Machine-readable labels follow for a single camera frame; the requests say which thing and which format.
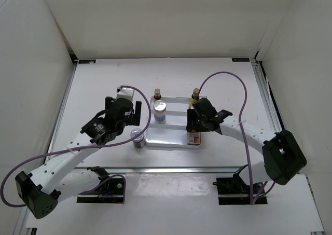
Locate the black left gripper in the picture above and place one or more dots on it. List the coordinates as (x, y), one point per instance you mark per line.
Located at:
(134, 118)

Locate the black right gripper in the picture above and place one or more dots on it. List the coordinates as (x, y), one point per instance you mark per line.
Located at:
(191, 115)

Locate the yellow sauce bottle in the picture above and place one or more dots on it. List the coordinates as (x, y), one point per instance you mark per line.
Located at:
(194, 97)
(157, 94)

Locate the pale white-lid jar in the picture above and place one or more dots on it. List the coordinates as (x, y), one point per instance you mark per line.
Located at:
(193, 138)

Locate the silver-lid spice jar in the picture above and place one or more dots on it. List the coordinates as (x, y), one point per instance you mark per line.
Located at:
(160, 111)

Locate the dark white-lid jar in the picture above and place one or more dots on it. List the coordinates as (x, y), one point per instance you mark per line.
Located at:
(138, 141)

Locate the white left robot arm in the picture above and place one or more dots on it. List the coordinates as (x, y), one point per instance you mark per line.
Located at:
(43, 188)

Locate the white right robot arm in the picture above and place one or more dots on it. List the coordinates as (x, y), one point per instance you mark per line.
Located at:
(248, 134)

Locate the white three-compartment tray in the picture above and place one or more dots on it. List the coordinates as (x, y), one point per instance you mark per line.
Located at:
(172, 133)

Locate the left dark table label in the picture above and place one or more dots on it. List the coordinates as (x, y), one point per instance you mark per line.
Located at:
(86, 61)

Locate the dark table label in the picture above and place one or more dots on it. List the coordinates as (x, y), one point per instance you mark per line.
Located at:
(86, 61)
(240, 59)

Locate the right dark table label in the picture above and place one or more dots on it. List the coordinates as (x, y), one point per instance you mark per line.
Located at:
(240, 59)

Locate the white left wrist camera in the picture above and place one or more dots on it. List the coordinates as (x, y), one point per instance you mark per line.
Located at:
(125, 93)

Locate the left aluminium frame rail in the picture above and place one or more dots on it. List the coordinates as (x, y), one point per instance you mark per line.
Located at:
(74, 59)

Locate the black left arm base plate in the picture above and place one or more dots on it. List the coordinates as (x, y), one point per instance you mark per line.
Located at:
(111, 191)

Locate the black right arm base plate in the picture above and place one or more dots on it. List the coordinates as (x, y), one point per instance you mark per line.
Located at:
(231, 191)

